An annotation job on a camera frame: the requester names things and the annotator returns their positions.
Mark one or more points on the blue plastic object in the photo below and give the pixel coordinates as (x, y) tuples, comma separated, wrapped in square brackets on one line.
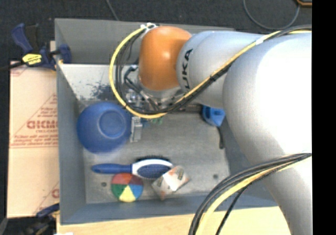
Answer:
[(212, 115)]

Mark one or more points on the blue bowl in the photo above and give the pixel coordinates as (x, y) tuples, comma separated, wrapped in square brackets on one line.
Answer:
[(105, 127)]

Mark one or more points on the blue and white brush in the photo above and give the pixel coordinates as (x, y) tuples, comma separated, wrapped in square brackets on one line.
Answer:
[(149, 169)]

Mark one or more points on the multicoloured ball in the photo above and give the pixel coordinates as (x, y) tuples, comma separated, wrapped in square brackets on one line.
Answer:
[(127, 188)]

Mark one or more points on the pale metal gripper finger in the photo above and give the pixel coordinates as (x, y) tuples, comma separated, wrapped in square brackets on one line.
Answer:
[(139, 130), (133, 131)]

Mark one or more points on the clear packet with orange print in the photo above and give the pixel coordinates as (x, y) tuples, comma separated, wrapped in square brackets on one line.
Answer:
[(170, 181)]

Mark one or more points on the brown cardboard board red print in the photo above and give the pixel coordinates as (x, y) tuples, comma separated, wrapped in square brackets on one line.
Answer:
[(31, 123)]

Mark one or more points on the grey metal bin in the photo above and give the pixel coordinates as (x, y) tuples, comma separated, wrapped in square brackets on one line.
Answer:
[(183, 144)]

